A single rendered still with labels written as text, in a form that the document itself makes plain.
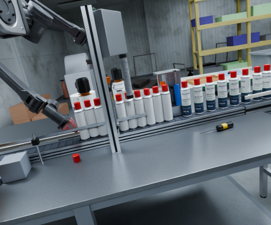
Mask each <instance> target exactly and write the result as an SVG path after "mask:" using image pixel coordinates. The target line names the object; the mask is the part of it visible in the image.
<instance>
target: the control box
mask: <svg viewBox="0 0 271 225"><path fill-rule="evenodd" d="M93 15H94V20H95V25H96V30H97V35H98V39H99V45H100V50H101V54H102V58H107V57H112V56H117V55H121V54H126V53H127V45H126V40H125V35H124V29H123V22H122V16H121V12H119V11H113V10H106V9H98V10H94V11H93Z"/></svg>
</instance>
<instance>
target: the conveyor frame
mask: <svg viewBox="0 0 271 225"><path fill-rule="evenodd" d="M245 114H246V107H239V108H234V109H230V110H226V111H221V112H216V113H212V114H207V115H203V116H199V117H194V118H189V119H185V120H181V121H176V122H171V123H167V124H163V125H158V126H153V127H149V128H145V129H140V130H136V131H131V132H127V133H122V134H120V137H119V143H123V142H128V141H132V140H136V139H140V138H146V137H150V136H154V135H158V134H162V133H167V132H171V131H175V130H180V129H185V128H189V127H193V126H197V125H202V124H206V123H210V122H215V121H220V120H224V119H228V118H232V117H237V116H241V115H245ZM70 139H71V138H70ZM73 139H74V138H73ZM66 140H68V139H66ZM59 142H60V141H59ZM106 146H110V141H109V137H104V138H100V139H95V140H91V141H87V142H81V143H77V144H73V145H69V146H64V147H59V148H55V149H51V150H46V151H42V152H41V155H42V158H43V161H45V160H49V159H53V158H58V157H62V156H66V155H70V154H75V153H80V152H83V151H88V150H93V149H97V148H101V147H106ZM9 153H10V152H9ZM28 157H29V160H30V162H31V163H36V162H40V158H39V155H38V153H33V154H28Z"/></svg>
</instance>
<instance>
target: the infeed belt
mask: <svg viewBox="0 0 271 225"><path fill-rule="evenodd" d="M239 107H244V106H243V105H239V106H236V107H232V106H230V104H228V108H226V109H219V108H218V107H216V111H214V112H208V111H207V109H205V110H204V113H203V114H195V112H192V116H191V117H183V115H179V116H174V117H173V120H172V121H164V122H162V123H156V124H155V125H147V126H145V127H138V128H136V129H129V130H128V131H125V132H121V131H120V128H119V133H120V134H122V133H127V132H131V131H136V130H140V129H145V128H149V127H153V126H158V125H163V124H167V123H171V122H176V121H181V120H185V119H189V118H194V117H199V116H203V115H207V114H212V113H217V112H221V111H226V110H230V109H234V108H239ZM105 137H108V135H107V136H103V137H101V136H98V137H94V138H91V137H90V138H89V139H87V140H81V137H77V138H74V139H73V138H72V139H68V140H64V141H60V142H54V143H50V144H46V145H41V146H39V149H40V152H42V151H46V150H51V149H55V148H59V147H64V146H69V145H73V144H77V143H81V142H87V141H91V140H95V139H100V138H105ZM25 151H26V152H27V154H33V153H37V149H36V147H32V148H27V149H23V150H18V151H14V152H10V153H5V154H0V161H1V160H2V159H3V158H4V157H5V156H7V155H11V154H17V153H21V152H25Z"/></svg>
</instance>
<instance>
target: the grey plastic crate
mask: <svg viewBox="0 0 271 225"><path fill-rule="evenodd" d="M248 54H249V55H250V57H251V65H252V70H253V71H254V67H255V66H260V67H261V72H263V71H264V65H265V64H270V65H271V49H267V50H259V51H254V52H249V53H248Z"/></svg>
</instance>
